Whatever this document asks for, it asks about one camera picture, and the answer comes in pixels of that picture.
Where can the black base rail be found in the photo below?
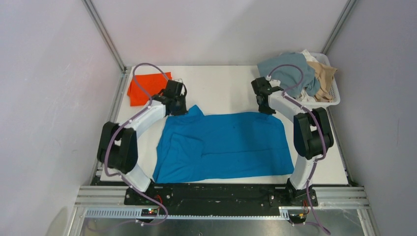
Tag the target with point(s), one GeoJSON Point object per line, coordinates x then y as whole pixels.
{"type": "Point", "coordinates": [223, 200]}

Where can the white laundry basket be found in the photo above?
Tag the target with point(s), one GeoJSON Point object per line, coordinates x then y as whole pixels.
{"type": "Point", "coordinates": [333, 91]}

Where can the folded orange t shirt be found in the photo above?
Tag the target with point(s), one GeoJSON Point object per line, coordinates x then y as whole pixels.
{"type": "Point", "coordinates": [151, 83]}

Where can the grey blue t shirt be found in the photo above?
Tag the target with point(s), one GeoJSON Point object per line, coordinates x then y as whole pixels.
{"type": "Point", "coordinates": [293, 71]}

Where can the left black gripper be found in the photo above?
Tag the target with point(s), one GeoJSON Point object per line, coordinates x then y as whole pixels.
{"type": "Point", "coordinates": [183, 110]}

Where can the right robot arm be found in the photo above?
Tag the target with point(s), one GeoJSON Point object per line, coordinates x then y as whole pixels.
{"type": "Point", "coordinates": [312, 133]}

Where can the beige t shirt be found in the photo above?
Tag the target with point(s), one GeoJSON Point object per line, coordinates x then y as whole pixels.
{"type": "Point", "coordinates": [325, 75]}

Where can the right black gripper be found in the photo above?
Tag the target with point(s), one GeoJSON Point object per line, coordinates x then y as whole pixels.
{"type": "Point", "coordinates": [268, 111]}

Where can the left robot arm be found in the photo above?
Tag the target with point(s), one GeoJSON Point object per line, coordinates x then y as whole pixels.
{"type": "Point", "coordinates": [118, 145]}

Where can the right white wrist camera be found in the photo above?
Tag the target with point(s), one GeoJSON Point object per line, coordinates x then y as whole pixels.
{"type": "Point", "coordinates": [274, 82]}

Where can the aluminium frame rail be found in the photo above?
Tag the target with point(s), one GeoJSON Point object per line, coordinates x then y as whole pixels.
{"type": "Point", "coordinates": [342, 210]}

